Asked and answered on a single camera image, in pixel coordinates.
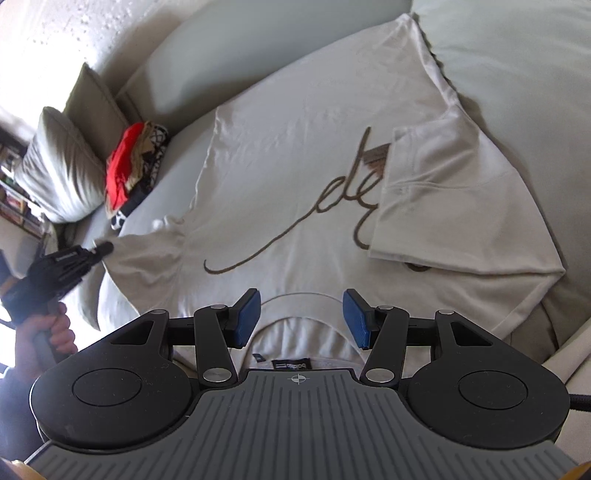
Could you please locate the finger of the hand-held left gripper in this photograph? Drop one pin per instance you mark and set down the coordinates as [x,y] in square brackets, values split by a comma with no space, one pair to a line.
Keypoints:
[104,249]

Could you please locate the red and patterned clothes pile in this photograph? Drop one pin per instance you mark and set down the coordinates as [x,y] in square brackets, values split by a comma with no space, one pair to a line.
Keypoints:
[159,138]

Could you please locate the olive grey pillow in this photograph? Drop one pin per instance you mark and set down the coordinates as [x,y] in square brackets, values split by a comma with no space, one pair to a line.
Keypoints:
[92,99]

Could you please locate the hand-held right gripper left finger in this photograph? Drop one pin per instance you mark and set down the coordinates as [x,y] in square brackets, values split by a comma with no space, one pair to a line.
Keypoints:
[244,318]

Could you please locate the white t-shirt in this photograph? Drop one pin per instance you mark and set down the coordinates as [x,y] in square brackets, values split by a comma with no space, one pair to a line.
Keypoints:
[286,175]

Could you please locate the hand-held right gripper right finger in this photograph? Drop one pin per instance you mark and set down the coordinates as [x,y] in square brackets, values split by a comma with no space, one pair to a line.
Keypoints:
[355,318]

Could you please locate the light grey pillow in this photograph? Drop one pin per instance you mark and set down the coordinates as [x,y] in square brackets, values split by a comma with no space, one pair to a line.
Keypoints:
[60,175]

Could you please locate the tan garment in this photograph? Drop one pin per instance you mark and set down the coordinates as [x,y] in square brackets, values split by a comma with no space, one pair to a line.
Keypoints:
[141,154]

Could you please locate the bookshelf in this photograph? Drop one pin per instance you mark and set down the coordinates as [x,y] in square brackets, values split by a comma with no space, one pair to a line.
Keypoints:
[18,194]

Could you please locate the grey sofa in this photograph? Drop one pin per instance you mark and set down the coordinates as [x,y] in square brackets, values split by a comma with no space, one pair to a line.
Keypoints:
[508,46]

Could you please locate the person's left hand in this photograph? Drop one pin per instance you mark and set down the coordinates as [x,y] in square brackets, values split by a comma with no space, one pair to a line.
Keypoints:
[62,334]

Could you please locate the person's left forearm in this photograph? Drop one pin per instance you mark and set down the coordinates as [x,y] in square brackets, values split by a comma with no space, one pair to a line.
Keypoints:
[14,397]

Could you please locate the red garment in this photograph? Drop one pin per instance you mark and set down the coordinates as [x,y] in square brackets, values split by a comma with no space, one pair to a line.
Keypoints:
[120,170]

